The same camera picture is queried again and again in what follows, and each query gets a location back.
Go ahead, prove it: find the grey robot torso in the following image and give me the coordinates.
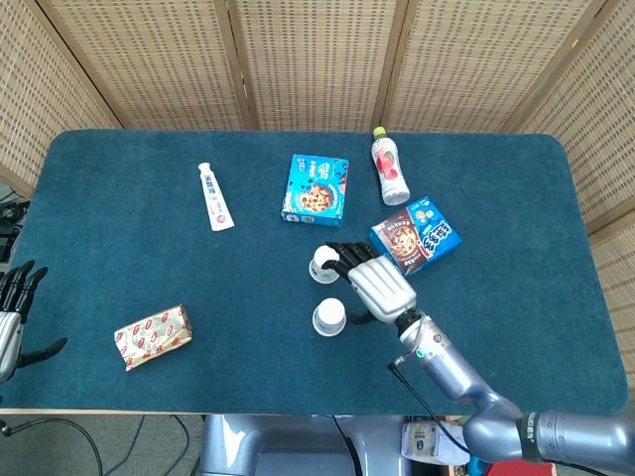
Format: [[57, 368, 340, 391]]
[[197, 414, 413, 476]]

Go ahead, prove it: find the blue felt table cover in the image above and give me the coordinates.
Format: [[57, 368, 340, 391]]
[[0, 129, 629, 416]]

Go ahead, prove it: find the black cable bundle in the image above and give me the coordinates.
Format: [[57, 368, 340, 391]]
[[0, 182, 32, 262]]

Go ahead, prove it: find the gold red wrapped package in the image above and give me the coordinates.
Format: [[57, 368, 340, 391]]
[[113, 303, 193, 373]]

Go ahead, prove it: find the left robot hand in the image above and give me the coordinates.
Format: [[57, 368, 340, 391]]
[[0, 260, 69, 384]]

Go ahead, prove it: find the white paper cup blue flower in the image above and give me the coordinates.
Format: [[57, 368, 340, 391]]
[[308, 244, 344, 285]]

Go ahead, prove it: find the white paper cup green flower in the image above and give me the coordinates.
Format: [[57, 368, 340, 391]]
[[312, 297, 347, 338]]

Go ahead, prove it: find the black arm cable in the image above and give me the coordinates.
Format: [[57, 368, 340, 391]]
[[386, 360, 472, 455]]

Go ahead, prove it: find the white carton box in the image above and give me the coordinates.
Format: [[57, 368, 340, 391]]
[[400, 420, 450, 465]]

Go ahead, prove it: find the brown and blue cookie box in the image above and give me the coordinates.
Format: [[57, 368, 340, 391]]
[[368, 194, 463, 278]]

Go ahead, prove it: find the red flat object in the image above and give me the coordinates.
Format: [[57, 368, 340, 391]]
[[483, 458, 555, 476]]

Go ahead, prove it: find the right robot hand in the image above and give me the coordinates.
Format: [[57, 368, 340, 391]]
[[321, 241, 419, 327]]

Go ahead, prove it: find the white toothpaste tube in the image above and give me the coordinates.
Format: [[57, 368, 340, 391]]
[[197, 162, 236, 233]]

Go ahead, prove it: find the peach drink bottle green cap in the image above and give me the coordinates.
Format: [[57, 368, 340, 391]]
[[371, 126, 412, 207]]

